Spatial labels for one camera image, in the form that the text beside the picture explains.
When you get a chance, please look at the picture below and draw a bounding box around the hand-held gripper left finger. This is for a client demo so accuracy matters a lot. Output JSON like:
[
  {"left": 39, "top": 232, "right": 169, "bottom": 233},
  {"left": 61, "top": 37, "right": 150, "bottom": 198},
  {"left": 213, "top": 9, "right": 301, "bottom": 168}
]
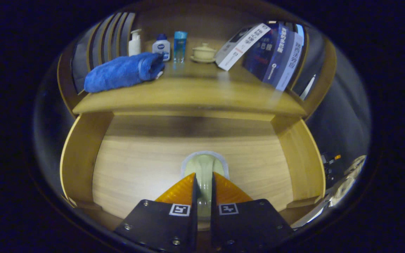
[{"left": 114, "top": 172, "right": 199, "bottom": 253}]

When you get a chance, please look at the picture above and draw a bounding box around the white bottle with blue cap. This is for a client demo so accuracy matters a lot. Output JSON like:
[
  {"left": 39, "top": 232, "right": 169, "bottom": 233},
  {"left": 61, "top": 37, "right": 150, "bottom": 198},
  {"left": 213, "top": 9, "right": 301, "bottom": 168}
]
[{"left": 152, "top": 33, "right": 171, "bottom": 62}]

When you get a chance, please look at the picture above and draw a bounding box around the wooden countertop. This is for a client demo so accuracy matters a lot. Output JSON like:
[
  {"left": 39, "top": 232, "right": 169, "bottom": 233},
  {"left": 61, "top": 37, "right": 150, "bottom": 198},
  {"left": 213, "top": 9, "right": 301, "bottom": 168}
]
[{"left": 72, "top": 37, "right": 308, "bottom": 122}]

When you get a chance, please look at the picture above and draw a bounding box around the cream lidded teacup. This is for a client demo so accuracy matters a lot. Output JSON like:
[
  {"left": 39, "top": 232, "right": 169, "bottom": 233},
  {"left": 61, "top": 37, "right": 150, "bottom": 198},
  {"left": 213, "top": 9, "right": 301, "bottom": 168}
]
[{"left": 190, "top": 43, "right": 218, "bottom": 64}]

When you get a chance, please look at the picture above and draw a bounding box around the wooden cabinet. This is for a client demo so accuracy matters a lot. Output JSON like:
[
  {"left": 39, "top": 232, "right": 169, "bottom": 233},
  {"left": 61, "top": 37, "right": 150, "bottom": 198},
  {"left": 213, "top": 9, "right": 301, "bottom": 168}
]
[{"left": 57, "top": 7, "right": 338, "bottom": 122}]

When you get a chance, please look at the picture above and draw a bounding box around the wooden drawer with black knob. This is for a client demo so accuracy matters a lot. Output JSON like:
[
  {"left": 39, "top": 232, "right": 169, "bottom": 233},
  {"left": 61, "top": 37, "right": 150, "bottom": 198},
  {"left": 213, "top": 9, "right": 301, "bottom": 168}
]
[{"left": 59, "top": 112, "right": 327, "bottom": 232}]

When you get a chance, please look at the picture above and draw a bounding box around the white pump bottle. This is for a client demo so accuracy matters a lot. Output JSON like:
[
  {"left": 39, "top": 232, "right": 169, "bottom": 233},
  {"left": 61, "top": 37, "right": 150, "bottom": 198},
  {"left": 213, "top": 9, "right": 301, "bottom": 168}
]
[{"left": 128, "top": 29, "right": 142, "bottom": 57}]

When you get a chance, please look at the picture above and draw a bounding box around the blue rolled towel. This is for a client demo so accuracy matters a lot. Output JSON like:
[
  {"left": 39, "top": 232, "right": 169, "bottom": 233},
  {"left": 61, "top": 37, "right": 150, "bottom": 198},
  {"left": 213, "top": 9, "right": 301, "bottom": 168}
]
[{"left": 84, "top": 52, "right": 165, "bottom": 93}]

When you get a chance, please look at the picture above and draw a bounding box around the cream sponge pad with handle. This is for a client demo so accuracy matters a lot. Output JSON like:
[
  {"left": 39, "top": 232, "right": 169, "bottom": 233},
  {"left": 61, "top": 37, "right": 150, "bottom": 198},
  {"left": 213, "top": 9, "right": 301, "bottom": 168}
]
[{"left": 181, "top": 150, "right": 230, "bottom": 220}]

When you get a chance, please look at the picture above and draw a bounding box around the dark navy book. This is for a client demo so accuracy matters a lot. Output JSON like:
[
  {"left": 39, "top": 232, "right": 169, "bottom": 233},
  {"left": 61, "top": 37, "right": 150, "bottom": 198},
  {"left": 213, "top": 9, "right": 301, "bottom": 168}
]
[{"left": 242, "top": 23, "right": 280, "bottom": 82}]

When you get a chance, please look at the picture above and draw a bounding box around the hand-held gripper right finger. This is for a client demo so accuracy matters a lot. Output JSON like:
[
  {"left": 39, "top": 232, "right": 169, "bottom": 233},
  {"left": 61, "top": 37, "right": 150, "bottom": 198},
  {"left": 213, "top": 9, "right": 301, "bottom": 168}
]
[{"left": 210, "top": 171, "right": 294, "bottom": 252}]

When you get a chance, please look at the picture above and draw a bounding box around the pale lavender book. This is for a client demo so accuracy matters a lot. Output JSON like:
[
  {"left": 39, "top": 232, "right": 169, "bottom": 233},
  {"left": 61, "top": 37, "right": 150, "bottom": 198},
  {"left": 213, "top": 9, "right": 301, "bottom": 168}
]
[{"left": 276, "top": 31, "right": 304, "bottom": 92}]

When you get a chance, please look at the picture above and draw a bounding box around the black device with orange part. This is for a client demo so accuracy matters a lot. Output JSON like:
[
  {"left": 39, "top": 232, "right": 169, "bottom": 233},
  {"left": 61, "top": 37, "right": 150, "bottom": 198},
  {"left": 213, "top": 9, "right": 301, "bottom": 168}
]
[{"left": 324, "top": 151, "right": 342, "bottom": 166}]

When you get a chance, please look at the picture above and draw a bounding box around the clear blue bottle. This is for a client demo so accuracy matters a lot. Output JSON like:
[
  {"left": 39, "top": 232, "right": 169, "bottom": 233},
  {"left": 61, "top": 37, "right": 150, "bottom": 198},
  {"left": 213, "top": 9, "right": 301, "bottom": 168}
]
[{"left": 173, "top": 31, "right": 188, "bottom": 64}]

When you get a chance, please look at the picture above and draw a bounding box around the white book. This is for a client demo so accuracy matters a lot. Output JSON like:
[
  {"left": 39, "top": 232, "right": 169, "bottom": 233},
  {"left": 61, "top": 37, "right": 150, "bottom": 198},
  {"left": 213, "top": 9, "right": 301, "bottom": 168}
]
[{"left": 216, "top": 23, "right": 272, "bottom": 71}]

